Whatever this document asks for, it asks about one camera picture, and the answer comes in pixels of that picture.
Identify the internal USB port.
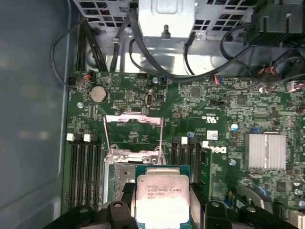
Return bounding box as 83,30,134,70
145,92,155,107

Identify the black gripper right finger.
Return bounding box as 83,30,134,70
190,182,294,229

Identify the RAM slot with white latches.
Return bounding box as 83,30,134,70
83,133,95,212
66,133,80,212
196,140,210,185
180,136,188,166

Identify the metal socket cover frame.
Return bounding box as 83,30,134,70
104,114,165,157

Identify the green motherboard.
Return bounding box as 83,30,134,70
66,70,305,229

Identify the grey cable with plug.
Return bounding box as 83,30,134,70
111,23,131,73

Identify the metal drive cage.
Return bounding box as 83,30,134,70
71,0,255,72

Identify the silver coin cell battery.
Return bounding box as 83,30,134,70
89,85,107,103

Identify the silver finned chipset heatsink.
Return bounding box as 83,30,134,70
244,133,287,170

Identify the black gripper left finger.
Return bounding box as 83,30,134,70
45,181,138,229

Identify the black power cable bundle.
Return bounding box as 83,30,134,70
76,16,107,73

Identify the silver topped green CPU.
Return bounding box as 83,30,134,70
134,164,192,225

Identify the thick black data cable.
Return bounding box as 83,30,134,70
128,2,253,78

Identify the black plastic fan housing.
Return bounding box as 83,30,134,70
247,0,305,48

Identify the CPU socket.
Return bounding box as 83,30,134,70
103,152,167,210

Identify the black grey PC case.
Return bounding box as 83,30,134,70
0,0,258,229

